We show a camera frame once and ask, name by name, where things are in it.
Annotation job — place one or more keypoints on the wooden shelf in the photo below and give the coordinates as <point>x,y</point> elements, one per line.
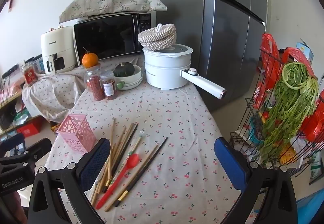
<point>11,99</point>

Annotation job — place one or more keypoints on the clear container blue label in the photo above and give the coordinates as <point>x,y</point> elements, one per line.
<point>39,64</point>

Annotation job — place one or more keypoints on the white-labelled jar of red berries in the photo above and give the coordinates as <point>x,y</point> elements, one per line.
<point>109,84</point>

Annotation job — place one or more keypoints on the red box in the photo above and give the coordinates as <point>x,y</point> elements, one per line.
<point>27,129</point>

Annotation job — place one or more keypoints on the floral cloth cover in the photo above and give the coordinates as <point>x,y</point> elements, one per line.
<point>114,2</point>

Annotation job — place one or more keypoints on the red plastic bag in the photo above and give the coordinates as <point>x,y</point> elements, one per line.
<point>313,122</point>
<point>268,69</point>

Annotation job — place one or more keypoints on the patterned clear-tipped chopstick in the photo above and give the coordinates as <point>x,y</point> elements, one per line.
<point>136,143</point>

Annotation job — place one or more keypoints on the black chopstick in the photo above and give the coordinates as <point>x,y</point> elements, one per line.
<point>148,163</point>
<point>131,138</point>

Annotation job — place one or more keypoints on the grey refrigerator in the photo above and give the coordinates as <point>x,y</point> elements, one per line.
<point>227,49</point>

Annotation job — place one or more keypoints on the green squash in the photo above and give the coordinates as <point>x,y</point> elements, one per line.
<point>124,69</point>

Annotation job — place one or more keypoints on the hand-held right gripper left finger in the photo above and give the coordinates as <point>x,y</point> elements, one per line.
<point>93,163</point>

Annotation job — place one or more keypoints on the yellow printed cardboard box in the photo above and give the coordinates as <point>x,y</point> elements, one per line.
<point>54,127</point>

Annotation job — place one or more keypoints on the cherry print tablecloth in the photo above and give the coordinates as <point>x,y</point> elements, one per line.
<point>177,125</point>

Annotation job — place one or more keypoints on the white electric pot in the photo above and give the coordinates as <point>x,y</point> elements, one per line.
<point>167,69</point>

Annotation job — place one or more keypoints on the black power strip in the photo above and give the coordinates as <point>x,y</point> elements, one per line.
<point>10,72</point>

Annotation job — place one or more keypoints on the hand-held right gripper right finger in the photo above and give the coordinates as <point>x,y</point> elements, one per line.
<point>230,163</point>

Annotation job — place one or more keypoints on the black microwave oven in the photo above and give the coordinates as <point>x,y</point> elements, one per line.
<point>106,39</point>

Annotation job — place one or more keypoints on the white air fryer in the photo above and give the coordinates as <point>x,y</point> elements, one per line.
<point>57,41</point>

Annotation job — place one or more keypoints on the red-labelled clear jar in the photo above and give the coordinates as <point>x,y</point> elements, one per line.
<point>29,76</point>

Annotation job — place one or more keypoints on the pink plastic bag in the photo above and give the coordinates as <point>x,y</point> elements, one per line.
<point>10,87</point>

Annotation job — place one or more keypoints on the orange tangerine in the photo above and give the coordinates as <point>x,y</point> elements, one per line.
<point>89,60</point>

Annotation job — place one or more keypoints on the blue plastic bag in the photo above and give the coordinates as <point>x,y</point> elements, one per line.
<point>308,205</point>

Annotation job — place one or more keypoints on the pink perforated utensil holder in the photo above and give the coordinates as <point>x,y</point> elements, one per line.
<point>76,130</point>

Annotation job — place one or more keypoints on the blue and white carton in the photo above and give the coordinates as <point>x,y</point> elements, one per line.
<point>305,50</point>

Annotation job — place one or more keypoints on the bunch of green vegetables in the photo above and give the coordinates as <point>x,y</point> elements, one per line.
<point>286,102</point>

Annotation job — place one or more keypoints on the red plastic spoon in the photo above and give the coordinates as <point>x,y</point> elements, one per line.
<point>133,160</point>

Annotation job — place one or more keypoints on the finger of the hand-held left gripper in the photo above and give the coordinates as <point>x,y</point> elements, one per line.
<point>38,149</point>
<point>14,141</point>

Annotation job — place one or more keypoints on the white bowl with green knob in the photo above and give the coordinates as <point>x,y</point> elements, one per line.
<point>131,82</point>

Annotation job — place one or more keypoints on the woven lidded basket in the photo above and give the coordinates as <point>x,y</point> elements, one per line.
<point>157,36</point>

